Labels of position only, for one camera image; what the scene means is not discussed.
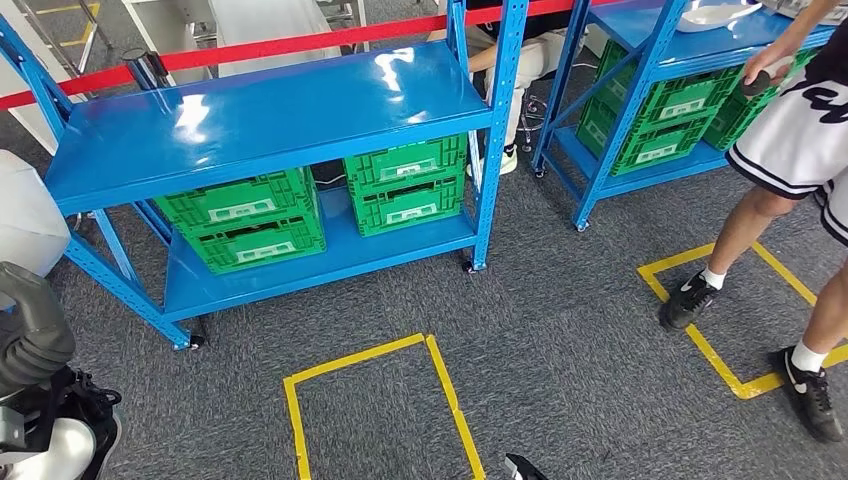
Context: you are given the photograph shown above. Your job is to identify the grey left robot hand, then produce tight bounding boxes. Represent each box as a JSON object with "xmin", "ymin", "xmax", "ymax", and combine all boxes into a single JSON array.
[{"xmin": 0, "ymin": 261, "xmax": 74, "ymax": 331}]

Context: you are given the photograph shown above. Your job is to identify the black round handheld device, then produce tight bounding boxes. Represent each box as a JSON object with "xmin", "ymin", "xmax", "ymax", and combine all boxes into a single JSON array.
[{"xmin": 738, "ymin": 69, "xmax": 774, "ymax": 99}]

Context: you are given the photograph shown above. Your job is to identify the blue steel shelf rack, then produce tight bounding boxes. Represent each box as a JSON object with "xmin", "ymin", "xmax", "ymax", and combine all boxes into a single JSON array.
[
  {"xmin": 0, "ymin": 0, "xmax": 531, "ymax": 351},
  {"xmin": 533, "ymin": 0, "xmax": 848, "ymax": 233}
]

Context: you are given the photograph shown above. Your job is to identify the black robot body part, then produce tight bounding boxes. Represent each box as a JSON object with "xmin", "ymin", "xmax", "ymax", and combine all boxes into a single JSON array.
[{"xmin": 503, "ymin": 452, "xmax": 551, "ymax": 480}]

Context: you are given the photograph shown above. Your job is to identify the white draped cover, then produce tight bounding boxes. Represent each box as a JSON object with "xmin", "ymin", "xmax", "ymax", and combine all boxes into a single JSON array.
[{"xmin": 210, "ymin": 0, "xmax": 344, "ymax": 79}]

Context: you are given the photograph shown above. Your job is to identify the red barrier tape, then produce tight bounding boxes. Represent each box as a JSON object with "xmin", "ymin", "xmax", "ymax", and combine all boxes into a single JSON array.
[{"xmin": 0, "ymin": 0, "xmax": 578, "ymax": 113}]

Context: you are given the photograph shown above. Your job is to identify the chrome base stool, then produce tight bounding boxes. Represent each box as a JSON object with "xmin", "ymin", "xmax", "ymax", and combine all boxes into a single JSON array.
[{"xmin": 518, "ymin": 92, "xmax": 556, "ymax": 155}]

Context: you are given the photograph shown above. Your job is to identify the person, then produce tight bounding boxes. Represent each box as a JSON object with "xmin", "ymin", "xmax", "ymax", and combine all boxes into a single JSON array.
[
  {"xmin": 430, "ymin": 9, "xmax": 588, "ymax": 177},
  {"xmin": 659, "ymin": 0, "xmax": 848, "ymax": 445}
]

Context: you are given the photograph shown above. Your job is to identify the grey wheel cover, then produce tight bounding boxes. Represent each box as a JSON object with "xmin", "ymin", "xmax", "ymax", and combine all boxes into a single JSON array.
[{"xmin": 761, "ymin": 0, "xmax": 826, "ymax": 21}]

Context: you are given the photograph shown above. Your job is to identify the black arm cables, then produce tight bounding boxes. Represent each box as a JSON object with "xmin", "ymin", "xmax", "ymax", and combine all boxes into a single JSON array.
[{"xmin": 39, "ymin": 367, "xmax": 124, "ymax": 465}]

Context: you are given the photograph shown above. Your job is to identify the black-topped barrier post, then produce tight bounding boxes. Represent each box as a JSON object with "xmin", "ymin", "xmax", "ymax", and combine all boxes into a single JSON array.
[{"xmin": 121, "ymin": 47, "xmax": 170, "ymax": 91}]

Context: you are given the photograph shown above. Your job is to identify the steel table frame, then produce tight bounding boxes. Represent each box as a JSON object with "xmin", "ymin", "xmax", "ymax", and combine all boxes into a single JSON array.
[{"xmin": 9, "ymin": 0, "xmax": 115, "ymax": 81}]

